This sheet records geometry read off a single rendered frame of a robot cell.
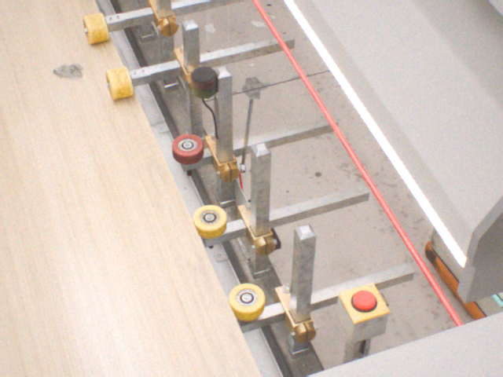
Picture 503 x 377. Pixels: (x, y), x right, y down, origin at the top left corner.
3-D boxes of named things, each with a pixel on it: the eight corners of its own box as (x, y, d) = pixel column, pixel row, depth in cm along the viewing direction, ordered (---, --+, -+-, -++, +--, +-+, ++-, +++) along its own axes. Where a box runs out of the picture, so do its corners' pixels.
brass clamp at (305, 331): (295, 294, 229) (296, 281, 225) (318, 338, 220) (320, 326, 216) (271, 301, 227) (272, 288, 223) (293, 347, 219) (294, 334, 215)
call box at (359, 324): (368, 306, 183) (372, 281, 177) (385, 335, 178) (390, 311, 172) (335, 317, 181) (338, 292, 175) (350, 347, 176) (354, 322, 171)
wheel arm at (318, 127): (332, 125, 263) (334, 113, 260) (338, 133, 261) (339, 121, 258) (179, 165, 253) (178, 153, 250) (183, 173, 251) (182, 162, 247)
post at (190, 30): (200, 150, 282) (194, 16, 247) (204, 158, 280) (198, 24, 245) (189, 152, 282) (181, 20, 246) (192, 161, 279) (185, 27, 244)
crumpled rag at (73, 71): (88, 65, 268) (87, 58, 266) (81, 81, 263) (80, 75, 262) (57, 61, 269) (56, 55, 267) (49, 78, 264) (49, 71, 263)
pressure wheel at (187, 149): (199, 160, 257) (197, 129, 249) (208, 181, 252) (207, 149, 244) (170, 168, 256) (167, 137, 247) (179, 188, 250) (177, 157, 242)
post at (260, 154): (262, 273, 249) (266, 139, 214) (267, 283, 247) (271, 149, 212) (250, 277, 248) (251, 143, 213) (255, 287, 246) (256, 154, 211)
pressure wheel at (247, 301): (236, 307, 225) (236, 277, 217) (269, 317, 223) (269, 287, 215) (223, 334, 220) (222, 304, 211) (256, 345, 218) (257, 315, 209)
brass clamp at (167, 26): (166, 7, 283) (165, -7, 279) (180, 34, 274) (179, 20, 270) (145, 12, 281) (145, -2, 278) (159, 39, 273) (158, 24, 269)
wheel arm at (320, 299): (406, 272, 233) (409, 261, 230) (413, 282, 231) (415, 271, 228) (236, 324, 223) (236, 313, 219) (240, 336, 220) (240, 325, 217)
